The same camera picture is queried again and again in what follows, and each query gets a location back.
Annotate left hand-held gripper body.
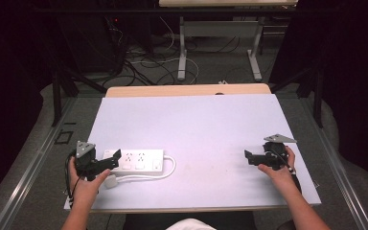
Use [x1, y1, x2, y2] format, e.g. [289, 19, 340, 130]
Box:
[74, 140, 113, 182]

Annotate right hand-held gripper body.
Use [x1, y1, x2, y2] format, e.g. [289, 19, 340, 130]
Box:
[258, 133, 298, 172]

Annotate white power strip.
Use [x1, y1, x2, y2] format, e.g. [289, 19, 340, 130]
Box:
[103, 149, 165, 176]

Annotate person's right hand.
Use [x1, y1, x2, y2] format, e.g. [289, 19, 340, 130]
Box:
[257, 145, 297, 190]

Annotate person's left hand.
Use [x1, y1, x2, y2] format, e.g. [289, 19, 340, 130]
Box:
[67, 156, 112, 209]

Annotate white power plug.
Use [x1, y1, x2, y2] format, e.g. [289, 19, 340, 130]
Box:
[103, 174, 120, 190]

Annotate white table mat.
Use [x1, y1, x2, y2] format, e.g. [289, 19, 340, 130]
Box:
[63, 93, 322, 212]

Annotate person's dark trousers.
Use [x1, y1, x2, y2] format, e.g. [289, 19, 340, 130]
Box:
[122, 210, 259, 230]

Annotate black metal stand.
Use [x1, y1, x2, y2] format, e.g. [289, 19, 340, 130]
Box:
[50, 63, 108, 127]
[269, 65, 325, 129]

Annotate wooden table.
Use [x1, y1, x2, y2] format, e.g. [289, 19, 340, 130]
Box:
[104, 82, 273, 99]

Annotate person's white shirt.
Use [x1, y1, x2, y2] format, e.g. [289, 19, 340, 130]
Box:
[166, 218, 218, 230]

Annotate white desk with metal legs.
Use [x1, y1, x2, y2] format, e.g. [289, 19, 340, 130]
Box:
[158, 0, 299, 82]

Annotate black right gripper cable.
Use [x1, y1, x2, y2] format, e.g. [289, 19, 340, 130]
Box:
[269, 146, 303, 195]

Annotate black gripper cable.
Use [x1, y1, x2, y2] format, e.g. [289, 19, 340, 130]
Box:
[64, 152, 81, 209]
[269, 146, 303, 195]

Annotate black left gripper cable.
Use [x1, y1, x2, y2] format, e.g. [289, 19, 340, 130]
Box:
[64, 152, 81, 209]

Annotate white power strip cable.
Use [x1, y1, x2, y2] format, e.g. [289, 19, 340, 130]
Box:
[116, 154, 177, 184]

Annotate aluminium frame rail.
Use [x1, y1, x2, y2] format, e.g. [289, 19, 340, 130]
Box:
[300, 95, 368, 230]
[0, 97, 79, 230]

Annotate tangle of floor cables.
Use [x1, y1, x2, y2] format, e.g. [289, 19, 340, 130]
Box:
[103, 15, 242, 87]

